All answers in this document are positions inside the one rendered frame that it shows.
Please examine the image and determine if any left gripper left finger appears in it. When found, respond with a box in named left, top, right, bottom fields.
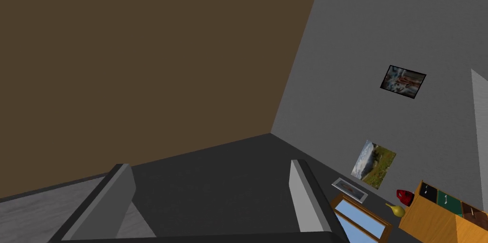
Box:
left=49, top=163, right=136, bottom=242

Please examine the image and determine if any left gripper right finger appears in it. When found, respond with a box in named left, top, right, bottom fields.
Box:
left=288, top=159, right=337, bottom=233

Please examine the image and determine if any dark framed wall picture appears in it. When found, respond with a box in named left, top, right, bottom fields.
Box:
left=379, top=64, right=427, bottom=100

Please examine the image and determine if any wooden framed window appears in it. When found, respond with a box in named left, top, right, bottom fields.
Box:
left=331, top=193, right=393, bottom=243

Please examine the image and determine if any landscape wall picture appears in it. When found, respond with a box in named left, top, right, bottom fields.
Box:
left=350, top=140, right=397, bottom=191

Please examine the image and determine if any grey framed wall picture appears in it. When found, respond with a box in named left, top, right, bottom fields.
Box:
left=331, top=178, right=369, bottom=203

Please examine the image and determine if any wooden shelf cabinet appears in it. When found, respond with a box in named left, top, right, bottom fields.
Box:
left=385, top=180, right=488, bottom=243

